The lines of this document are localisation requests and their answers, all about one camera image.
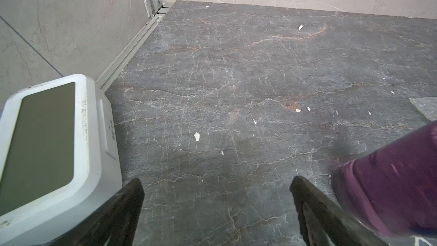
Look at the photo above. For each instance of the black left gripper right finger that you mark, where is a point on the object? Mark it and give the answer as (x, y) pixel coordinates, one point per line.
(323, 223)

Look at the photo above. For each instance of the white digital clock display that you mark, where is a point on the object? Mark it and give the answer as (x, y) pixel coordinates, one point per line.
(59, 159)

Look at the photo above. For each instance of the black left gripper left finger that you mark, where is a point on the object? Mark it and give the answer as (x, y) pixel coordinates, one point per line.
(112, 224)

